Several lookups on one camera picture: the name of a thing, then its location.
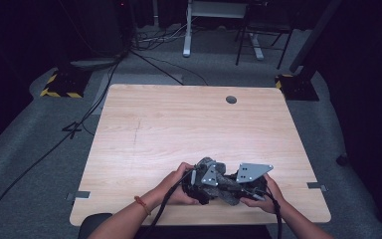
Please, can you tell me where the grey cloth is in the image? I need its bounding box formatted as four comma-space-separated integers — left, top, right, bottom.
197, 156, 247, 206

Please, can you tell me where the black chair armrest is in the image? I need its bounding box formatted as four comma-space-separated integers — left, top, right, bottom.
77, 213, 112, 239

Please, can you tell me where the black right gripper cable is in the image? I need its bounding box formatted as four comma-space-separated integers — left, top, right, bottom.
261, 191, 284, 239

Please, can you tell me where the person's left hand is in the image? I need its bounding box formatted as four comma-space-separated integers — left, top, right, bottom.
153, 162, 200, 206

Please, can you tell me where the grey tape strip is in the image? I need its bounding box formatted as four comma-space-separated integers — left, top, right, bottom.
65, 190, 92, 202
306, 181, 329, 193

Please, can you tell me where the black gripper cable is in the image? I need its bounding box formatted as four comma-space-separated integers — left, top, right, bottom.
261, 191, 284, 239
141, 168, 197, 239

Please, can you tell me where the black metal chair frame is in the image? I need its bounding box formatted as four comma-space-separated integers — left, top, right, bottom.
234, 0, 294, 71

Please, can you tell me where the dark slanted stand pole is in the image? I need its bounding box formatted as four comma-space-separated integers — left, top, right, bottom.
289, 0, 342, 74

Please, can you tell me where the long black floor cable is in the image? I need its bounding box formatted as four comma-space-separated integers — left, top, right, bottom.
0, 58, 124, 235

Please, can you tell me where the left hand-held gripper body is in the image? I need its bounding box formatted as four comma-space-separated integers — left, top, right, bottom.
182, 161, 219, 206

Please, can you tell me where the bundle of floor cables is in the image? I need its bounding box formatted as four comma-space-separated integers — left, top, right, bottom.
132, 21, 194, 52

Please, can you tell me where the thin black floor cable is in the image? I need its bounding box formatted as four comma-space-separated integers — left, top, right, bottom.
129, 49, 209, 87

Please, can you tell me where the person's right hand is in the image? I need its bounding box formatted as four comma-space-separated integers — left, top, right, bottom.
240, 173, 284, 214

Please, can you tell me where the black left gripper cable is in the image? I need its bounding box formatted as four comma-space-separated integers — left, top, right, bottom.
141, 168, 197, 239

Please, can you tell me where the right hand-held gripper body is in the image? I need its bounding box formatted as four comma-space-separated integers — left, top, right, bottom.
236, 162, 275, 200

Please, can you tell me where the dark equipment cabinet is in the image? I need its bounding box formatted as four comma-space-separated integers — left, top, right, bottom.
69, 0, 135, 72

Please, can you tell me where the small black floor foot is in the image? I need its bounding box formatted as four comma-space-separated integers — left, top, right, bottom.
335, 152, 349, 166

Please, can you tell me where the white desk frame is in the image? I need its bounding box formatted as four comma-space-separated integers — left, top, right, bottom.
182, 0, 265, 61

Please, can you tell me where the person's dark clothing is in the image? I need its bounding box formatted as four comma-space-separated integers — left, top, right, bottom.
135, 224, 273, 239

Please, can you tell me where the black yellow striped stand base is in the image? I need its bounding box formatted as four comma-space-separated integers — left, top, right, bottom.
39, 68, 93, 99
275, 73, 320, 102

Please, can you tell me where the red string bracelet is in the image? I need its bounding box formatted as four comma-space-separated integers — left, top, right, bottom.
133, 195, 152, 216

